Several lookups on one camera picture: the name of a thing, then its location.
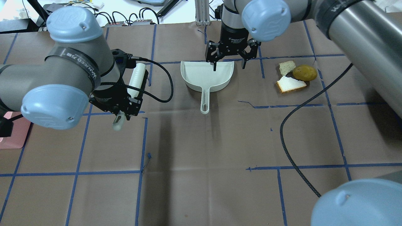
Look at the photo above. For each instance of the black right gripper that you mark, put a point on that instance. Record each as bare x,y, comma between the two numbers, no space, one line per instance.
233,37

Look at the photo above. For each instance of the pink plastic bin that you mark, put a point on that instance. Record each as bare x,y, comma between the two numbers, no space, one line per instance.
18,136

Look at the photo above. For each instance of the brown bread piece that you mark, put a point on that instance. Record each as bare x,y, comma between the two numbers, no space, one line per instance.
287,67

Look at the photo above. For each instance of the white bread slice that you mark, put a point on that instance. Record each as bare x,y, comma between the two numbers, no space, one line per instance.
288,84

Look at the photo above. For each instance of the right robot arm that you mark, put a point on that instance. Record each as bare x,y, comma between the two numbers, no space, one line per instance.
372,42

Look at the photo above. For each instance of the black usb hub box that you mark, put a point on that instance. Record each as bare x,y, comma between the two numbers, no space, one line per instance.
50,8

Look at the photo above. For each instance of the yellow potato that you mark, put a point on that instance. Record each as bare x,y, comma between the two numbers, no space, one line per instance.
305,73

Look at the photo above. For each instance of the aluminium frame post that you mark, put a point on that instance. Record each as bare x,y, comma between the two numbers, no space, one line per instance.
202,12

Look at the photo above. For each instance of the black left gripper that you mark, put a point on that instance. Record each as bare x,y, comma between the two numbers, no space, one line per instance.
106,99

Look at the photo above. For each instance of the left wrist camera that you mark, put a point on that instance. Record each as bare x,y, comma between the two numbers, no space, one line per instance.
123,61

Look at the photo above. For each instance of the pale green dustpan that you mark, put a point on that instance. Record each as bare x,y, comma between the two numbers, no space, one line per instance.
201,77

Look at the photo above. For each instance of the white hand brush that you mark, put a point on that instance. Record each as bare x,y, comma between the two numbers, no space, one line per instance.
136,80

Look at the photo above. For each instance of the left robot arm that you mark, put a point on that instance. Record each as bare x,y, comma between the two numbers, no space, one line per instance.
80,69

